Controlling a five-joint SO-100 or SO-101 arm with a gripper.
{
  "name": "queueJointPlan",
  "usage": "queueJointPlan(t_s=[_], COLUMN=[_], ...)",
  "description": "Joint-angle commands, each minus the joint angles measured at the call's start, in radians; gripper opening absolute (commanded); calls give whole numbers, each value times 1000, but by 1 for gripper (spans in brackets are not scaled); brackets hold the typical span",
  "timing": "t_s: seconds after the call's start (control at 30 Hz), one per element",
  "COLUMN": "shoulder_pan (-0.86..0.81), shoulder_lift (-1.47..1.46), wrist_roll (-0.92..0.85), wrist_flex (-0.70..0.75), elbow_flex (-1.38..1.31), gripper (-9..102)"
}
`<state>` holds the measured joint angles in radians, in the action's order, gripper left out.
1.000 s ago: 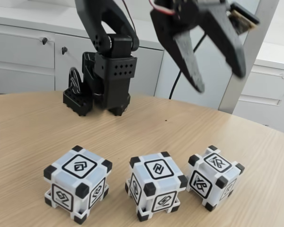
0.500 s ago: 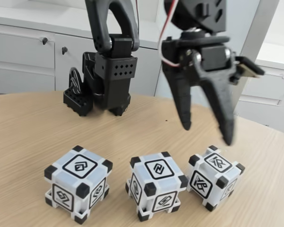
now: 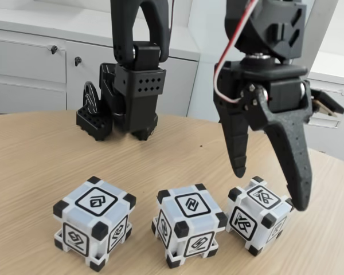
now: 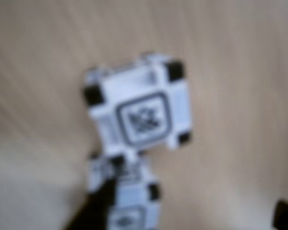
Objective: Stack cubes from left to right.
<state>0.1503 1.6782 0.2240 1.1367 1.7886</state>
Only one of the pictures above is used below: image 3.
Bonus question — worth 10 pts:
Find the red white servo cable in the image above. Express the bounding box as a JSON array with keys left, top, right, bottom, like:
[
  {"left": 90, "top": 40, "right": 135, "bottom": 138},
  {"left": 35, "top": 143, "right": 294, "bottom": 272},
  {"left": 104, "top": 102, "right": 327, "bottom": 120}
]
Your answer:
[{"left": 167, "top": 0, "right": 260, "bottom": 104}]

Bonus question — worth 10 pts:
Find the wide white drawer cabinet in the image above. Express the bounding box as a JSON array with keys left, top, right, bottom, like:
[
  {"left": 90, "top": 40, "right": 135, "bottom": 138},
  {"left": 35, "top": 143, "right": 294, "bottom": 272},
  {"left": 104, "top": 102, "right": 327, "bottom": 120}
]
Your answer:
[{"left": 0, "top": 8, "right": 201, "bottom": 117}]

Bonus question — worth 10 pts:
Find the black camera module on bracket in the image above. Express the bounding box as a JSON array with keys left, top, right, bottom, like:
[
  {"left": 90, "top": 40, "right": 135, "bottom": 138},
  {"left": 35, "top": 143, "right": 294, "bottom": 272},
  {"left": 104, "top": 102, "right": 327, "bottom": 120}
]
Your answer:
[{"left": 311, "top": 88, "right": 344, "bottom": 119}]

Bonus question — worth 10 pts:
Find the narrow white drawer cabinet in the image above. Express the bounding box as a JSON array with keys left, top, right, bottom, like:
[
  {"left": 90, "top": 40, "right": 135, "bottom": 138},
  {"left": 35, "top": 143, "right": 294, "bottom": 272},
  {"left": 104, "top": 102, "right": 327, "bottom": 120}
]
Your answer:
[{"left": 283, "top": 48, "right": 344, "bottom": 166}]

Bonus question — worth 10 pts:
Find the white cube stacked-squares symbol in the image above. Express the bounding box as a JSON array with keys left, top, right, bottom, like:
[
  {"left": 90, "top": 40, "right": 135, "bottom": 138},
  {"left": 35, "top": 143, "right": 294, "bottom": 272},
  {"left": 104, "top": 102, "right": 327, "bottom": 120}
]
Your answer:
[{"left": 53, "top": 176, "right": 138, "bottom": 273}]

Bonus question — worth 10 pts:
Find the white cube zigzag symbol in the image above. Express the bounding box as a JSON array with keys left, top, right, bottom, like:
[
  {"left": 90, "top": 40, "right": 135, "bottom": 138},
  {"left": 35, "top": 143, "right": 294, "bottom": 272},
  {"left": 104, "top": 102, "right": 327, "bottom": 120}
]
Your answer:
[{"left": 151, "top": 183, "right": 229, "bottom": 269}]

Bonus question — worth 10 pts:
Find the white cube crossed-lines symbol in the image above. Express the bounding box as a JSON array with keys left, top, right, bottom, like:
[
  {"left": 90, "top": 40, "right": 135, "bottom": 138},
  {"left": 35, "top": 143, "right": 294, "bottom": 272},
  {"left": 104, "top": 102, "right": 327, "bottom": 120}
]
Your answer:
[{"left": 225, "top": 176, "right": 298, "bottom": 257}]

